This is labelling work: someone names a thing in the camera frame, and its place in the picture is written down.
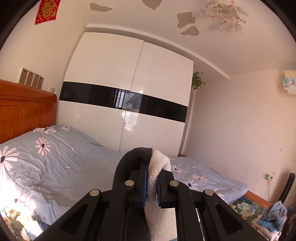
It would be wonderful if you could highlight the dark grey fleece jacket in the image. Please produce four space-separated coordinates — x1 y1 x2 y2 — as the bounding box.
112 147 177 240

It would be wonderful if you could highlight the blue clothes pile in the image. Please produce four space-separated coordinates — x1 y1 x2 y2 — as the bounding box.
257 201 287 232

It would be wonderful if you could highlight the teal floral bed blanket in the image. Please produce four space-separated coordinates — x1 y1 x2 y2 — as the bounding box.
230 196 267 225

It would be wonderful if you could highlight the light blue floral quilt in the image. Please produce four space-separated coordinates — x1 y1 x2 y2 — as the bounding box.
1 125 248 225

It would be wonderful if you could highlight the white black sliding wardrobe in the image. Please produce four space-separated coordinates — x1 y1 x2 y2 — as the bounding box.
57 32 193 157

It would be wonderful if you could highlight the hanging green plant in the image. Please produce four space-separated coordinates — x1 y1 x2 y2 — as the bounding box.
192 71 205 90

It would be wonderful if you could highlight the orange wooden headboard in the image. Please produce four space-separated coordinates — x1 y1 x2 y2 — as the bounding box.
0 80 58 143

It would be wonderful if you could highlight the white flower ceiling lamp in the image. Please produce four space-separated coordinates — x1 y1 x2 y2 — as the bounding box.
203 1 250 34

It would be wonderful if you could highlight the orange wooden bed frame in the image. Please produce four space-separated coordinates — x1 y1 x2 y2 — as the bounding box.
244 191 271 208

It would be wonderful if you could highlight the wall socket with green plug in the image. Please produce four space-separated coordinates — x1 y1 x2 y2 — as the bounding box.
263 171 276 202

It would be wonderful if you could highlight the wall photo frame set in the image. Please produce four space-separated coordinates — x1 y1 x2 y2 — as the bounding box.
18 68 44 89

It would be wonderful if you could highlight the wall calendar scroll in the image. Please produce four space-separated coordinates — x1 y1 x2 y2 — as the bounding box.
282 70 296 94

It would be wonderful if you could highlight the red paper wall decoration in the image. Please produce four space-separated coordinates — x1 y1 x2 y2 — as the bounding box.
35 0 60 25

